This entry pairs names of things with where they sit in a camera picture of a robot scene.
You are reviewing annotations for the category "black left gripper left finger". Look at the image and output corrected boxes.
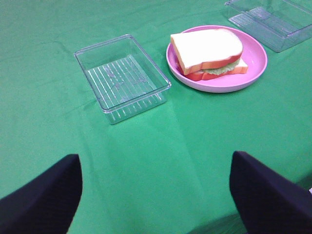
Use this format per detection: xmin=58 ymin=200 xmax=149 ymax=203
xmin=0 ymin=154 xmax=82 ymax=234

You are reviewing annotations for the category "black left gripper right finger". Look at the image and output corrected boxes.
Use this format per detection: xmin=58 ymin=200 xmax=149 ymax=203
xmin=230 ymin=151 xmax=312 ymax=234

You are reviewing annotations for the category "toy bread slice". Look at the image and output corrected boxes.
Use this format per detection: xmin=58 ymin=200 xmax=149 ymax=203
xmin=171 ymin=28 xmax=243 ymax=75
xmin=185 ymin=58 xmax=248 ymax=81

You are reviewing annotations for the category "toy lettuce leaf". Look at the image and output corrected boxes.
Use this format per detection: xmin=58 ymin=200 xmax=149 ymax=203
xmin=199 ymin=59 xmax=240 ymax=75

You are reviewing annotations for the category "left clear plastic tray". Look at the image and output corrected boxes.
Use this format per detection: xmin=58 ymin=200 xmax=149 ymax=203
xmin=74 ymin=34 xmax=171 ymax=124

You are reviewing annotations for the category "clear plastic tray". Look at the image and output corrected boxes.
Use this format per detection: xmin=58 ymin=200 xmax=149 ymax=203
xmin=74 ymin=34 xmax=171 ymax=124
xmin=224 ymin=0 xmax=312 ymax=52

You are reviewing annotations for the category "pink round plate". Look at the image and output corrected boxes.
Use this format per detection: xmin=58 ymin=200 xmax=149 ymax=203
xmin=166 ymin=25 xmax=268 ymax=93

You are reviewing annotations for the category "right clear plastic tray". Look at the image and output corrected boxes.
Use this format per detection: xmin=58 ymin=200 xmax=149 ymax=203
xmin=224 ymin=0 xmax=312 ymax=52

